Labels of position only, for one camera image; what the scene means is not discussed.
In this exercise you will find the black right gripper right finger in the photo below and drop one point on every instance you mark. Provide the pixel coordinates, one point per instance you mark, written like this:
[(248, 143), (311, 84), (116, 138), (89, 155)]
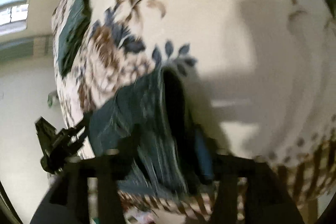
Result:
[(266, 199)]

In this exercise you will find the folded dark teal garment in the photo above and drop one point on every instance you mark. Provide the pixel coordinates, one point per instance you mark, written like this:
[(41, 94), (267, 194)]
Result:
[(72, 35)]

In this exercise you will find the dark green pants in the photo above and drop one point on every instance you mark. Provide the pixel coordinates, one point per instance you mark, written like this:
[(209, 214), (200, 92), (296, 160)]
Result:
[(150, 119)]

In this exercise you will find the floral white brown blanket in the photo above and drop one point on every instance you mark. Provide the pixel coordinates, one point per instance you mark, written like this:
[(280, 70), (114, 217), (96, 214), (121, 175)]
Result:
[(258, 77)]

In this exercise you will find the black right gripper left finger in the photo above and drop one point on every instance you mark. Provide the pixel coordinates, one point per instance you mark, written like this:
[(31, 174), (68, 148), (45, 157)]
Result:
[(67, 199)]

